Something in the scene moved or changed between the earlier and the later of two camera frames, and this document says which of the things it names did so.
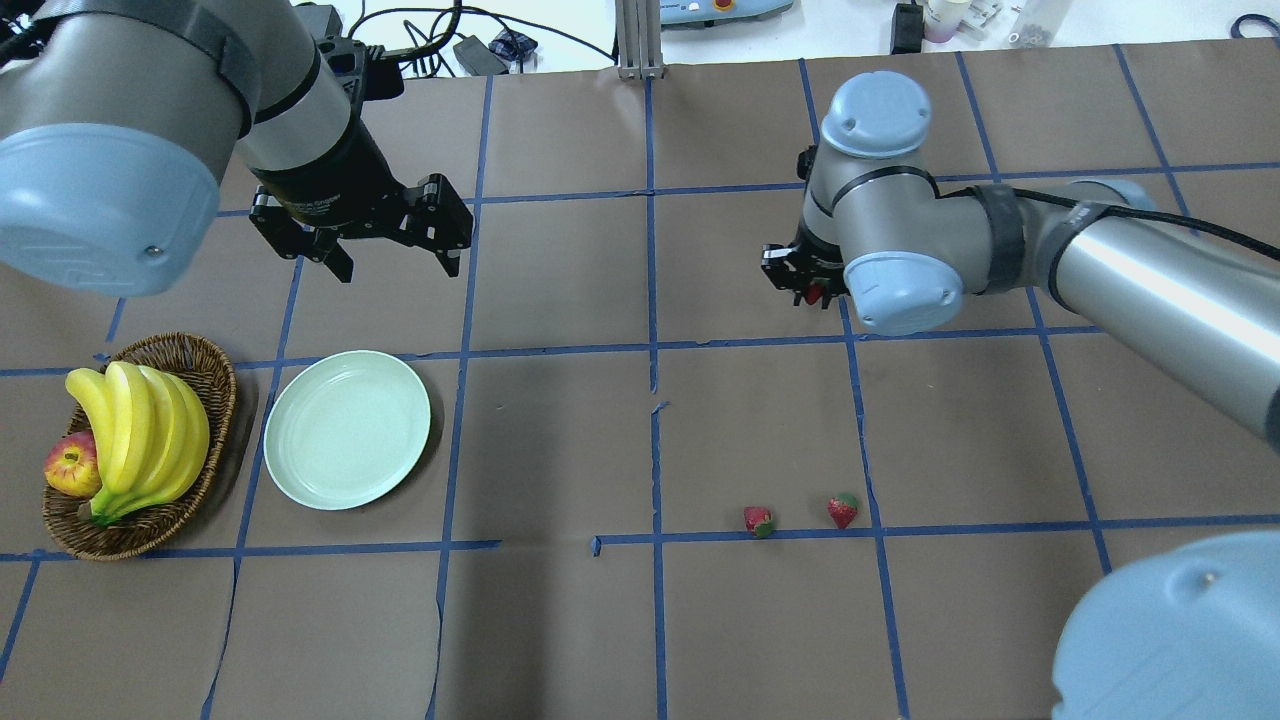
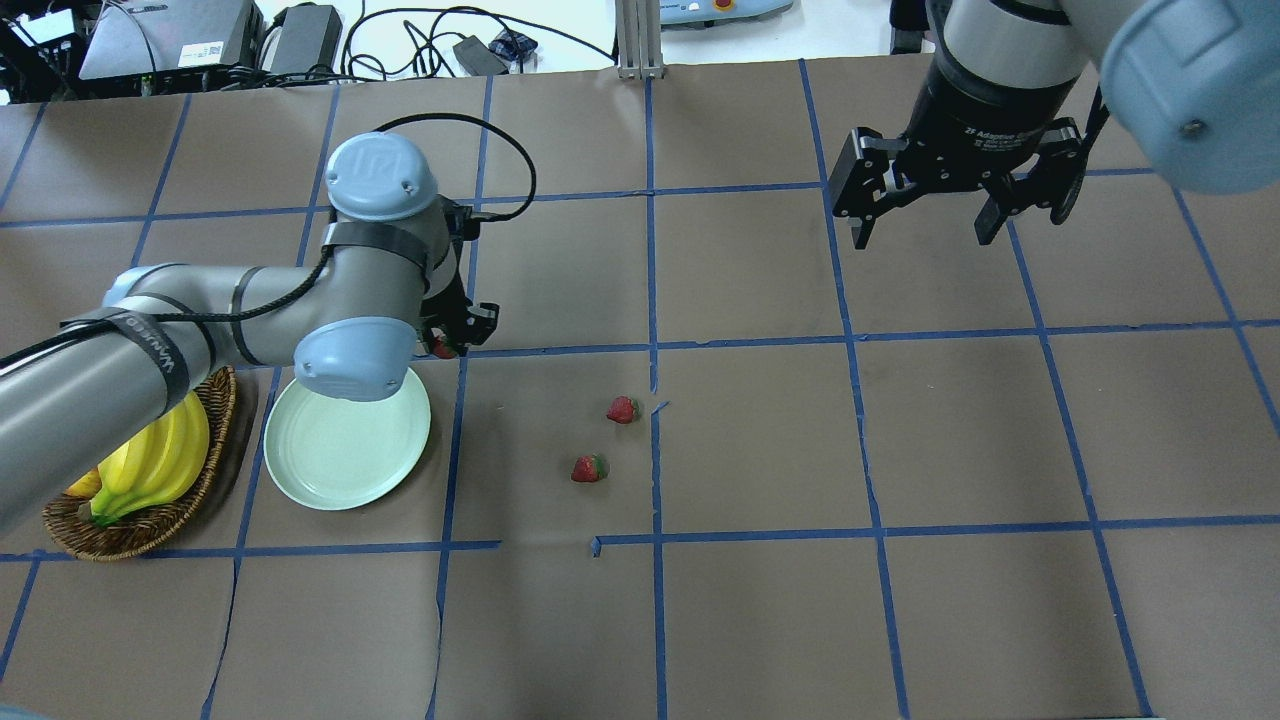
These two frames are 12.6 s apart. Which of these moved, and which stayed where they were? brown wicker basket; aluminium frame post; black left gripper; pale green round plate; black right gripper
Moved: black right gripper; black left gripper
Stayed: aluminium frame post; brown wicker basket; pale green round plate
